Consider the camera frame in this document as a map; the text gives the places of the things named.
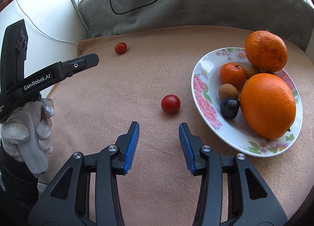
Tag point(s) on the red cherry tomato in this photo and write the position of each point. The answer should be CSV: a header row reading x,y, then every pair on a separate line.
x,y
120,48
170,104

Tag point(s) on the brown longan back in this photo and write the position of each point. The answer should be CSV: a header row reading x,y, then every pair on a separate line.
x,y
251,71

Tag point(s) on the floral white plate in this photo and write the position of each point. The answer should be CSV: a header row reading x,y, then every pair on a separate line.
x,y
205,83

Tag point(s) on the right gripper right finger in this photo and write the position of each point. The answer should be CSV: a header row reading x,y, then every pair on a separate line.
x,y
232,190

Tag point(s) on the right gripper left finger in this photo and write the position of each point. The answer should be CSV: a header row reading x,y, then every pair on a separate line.
x,y
85,190

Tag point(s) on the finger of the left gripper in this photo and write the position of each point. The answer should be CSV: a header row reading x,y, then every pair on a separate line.
x,y
79,64

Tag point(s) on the grey-green cushion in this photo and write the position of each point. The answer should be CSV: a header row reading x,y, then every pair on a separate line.
x,y
292,20

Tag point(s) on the brown longan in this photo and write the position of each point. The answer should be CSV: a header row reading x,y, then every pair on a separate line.
x,y
228,91
251,71

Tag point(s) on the peach fleece blanket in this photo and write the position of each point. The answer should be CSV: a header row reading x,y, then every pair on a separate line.
x,y
94,107

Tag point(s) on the brown longan front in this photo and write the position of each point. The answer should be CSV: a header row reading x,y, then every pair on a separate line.
x,y
228,91

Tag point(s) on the dark purple plum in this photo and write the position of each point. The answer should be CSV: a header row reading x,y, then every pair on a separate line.
x,y
229,108

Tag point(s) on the spotted back orange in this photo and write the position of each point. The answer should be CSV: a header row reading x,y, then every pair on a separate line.
x,y
266,51

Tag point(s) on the large front orange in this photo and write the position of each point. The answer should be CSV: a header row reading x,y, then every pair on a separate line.
x,y
268,105

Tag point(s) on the small mandarin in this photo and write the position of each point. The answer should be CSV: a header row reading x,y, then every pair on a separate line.
x,y
234,74

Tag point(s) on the left hand white glove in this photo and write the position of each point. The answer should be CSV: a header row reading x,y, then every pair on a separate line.
x,y
26,135

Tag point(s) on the left forearm black sleeve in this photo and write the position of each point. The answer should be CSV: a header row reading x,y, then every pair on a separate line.
x,y
19,192

